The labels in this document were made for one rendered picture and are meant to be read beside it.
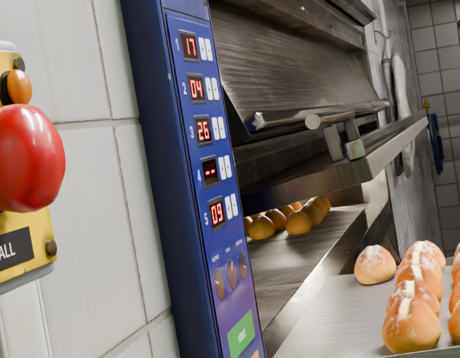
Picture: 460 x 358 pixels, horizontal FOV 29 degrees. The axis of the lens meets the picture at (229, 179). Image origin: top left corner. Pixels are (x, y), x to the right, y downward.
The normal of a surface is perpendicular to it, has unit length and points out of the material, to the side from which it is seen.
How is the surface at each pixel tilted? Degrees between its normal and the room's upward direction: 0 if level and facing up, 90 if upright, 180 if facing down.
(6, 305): 90
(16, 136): 77
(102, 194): 90
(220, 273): 90
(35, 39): 90
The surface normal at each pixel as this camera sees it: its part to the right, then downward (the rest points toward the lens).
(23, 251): 0.96, -0.15
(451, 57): -0.25, 0.09
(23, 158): 0.65, -0.02
